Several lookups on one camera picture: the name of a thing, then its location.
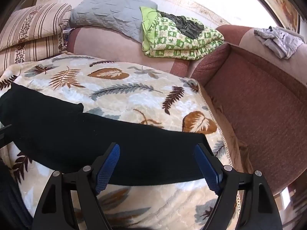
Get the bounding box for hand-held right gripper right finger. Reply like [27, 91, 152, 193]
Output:
[194, 143, 283, 230]

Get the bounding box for grey quilted blanket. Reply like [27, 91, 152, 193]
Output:
[68, 0, 159, 43]

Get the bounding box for dark ribbed cloth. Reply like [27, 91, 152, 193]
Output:
[0, 159, 33, 230]

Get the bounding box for dark olive garment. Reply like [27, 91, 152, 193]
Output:
[162, 11, 204, 39]

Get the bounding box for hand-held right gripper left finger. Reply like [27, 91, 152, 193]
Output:
[32, 143, 120, 230]

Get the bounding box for floral framed wall picture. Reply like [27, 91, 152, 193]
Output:
[247, 0, 302, 33]

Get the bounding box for light grey garment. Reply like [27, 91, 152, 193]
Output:
[254, 26, 305, 59]

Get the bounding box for pink and red sofa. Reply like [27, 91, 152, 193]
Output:
[64, 24, 307, 197]

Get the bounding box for leaf print plush blanket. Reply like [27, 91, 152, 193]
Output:
[0, 54, 243, 230]

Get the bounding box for black pants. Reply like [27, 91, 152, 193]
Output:
[0, 83, 215, 186]

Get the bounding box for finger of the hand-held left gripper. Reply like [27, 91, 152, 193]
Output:
[0, 124, 12, 149]

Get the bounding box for green patterned folded blanket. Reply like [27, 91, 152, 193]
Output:
[140, 6, 225, 60]

